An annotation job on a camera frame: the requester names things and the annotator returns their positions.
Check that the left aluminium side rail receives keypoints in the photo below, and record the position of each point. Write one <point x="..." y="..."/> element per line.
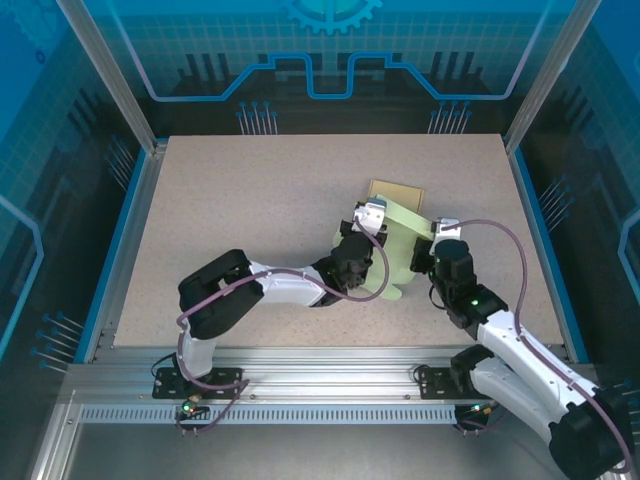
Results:
<point x="132" y="240"/>

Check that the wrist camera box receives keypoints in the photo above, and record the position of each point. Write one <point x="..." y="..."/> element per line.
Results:
<point x="445" y="225"/>
<point x="367" y="215"/>

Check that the blue side panel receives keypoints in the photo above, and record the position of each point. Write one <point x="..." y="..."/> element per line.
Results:
<point x="118" y="240"/>
<point x="544" y="240"/>

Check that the steel bottom tray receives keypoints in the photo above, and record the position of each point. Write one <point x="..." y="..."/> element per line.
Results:
<point x="325" y="455"/>

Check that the aluminium mounting beam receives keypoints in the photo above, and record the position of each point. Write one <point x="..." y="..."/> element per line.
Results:
<point x="325" y="375"/>

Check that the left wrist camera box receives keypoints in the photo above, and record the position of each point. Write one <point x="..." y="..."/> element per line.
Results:
<point x="367" y="215"/>

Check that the left aluminium frame post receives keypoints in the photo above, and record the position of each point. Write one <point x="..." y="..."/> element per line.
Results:
<point x="120" y="75"/>

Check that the right aluminium frame post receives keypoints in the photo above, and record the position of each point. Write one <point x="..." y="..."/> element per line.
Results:
<point x="544" y="75"/>

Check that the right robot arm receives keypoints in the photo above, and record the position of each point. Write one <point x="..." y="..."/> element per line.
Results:
<point x="525" y="350"/>

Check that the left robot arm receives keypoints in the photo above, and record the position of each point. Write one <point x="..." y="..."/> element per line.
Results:
<point x="220" y="295"/>

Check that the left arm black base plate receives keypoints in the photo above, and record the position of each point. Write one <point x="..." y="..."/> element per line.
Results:
<point x="162" y="389"/>

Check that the left blue side panel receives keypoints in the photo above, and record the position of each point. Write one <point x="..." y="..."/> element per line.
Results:
<point x="118" y="240"/>

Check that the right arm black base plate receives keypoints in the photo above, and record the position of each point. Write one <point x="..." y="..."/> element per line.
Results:
<point x="432" y="387"/>

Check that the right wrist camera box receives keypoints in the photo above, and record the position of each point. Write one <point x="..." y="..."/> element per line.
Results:
<point x="445" y="225"/>

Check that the right blue side panel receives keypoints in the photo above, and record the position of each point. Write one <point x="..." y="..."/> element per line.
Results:
<point x="544" y="240"/>

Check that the green paper box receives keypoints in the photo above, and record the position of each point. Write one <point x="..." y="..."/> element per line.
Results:
<point x="400" y="250"/>

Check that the aluminium frame post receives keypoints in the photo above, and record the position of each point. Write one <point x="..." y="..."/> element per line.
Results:
<point x="544" y="75"/>
<point x="120" y="75"/>

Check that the yellow paper box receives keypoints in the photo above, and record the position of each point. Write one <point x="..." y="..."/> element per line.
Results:
<point x="400" y="192"/>

